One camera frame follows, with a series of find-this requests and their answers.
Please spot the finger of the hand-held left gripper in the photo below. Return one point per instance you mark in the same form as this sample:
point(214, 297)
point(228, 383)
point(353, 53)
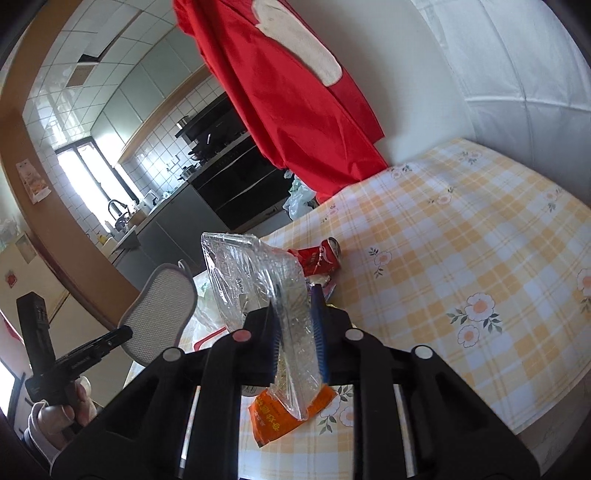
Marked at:
point(115, 339)

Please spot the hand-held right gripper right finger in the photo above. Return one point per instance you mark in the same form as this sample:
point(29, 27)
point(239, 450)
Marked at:
point(318, 337)

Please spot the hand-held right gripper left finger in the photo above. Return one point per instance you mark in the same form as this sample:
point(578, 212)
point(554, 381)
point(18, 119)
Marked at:
point(272, 344)

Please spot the clear plastic bag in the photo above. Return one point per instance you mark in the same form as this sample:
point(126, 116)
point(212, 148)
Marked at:
point(244, 277)

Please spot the person's left hand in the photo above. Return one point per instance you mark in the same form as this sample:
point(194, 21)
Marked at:
point(51, 415)

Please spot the red hanging decoration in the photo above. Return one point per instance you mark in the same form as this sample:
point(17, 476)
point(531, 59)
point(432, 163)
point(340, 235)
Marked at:
point(9, 327)

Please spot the grey mesh chair back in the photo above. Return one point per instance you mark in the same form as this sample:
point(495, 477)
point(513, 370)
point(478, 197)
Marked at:
point(157, 309)

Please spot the beige refrigerator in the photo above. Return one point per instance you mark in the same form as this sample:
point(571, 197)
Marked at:
point(27, 277)

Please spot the orange snack packet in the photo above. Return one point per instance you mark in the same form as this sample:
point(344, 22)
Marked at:
point(272, 420)

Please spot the crushed red can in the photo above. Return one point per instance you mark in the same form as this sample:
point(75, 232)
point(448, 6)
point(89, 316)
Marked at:
point(318, 258)

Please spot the kitchen faucet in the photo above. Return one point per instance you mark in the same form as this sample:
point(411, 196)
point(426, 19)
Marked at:
point(115, 207)

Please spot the grey lower kitchen cabinets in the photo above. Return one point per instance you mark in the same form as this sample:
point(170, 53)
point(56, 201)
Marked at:
point(180, 221)

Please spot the crumpled plastic bags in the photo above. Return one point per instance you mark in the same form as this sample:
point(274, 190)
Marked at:
point(298, 198)

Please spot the black built-in oven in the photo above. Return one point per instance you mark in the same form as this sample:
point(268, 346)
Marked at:
point(240, 189)

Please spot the yellow checked floral tablecloth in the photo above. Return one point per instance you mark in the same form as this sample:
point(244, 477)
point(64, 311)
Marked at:
point(461, 254)

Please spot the kitchen window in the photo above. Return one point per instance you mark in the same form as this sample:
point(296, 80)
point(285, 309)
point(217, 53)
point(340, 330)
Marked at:
point(87, 175)

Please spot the red hanging cloth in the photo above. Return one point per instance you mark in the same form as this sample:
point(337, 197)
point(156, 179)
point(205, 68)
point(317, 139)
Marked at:
point(286, 115)

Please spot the black range hood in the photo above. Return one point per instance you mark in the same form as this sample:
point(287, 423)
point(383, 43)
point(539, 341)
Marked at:
point(212, 122)

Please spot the pale green upper cabinets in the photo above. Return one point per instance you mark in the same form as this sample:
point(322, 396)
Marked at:
point(152, 78)

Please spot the wall calendar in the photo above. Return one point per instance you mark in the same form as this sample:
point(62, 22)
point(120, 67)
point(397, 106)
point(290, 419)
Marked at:
point(33, 182)

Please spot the white wall sheet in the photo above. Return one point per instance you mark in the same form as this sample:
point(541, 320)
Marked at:
point(521, 69)

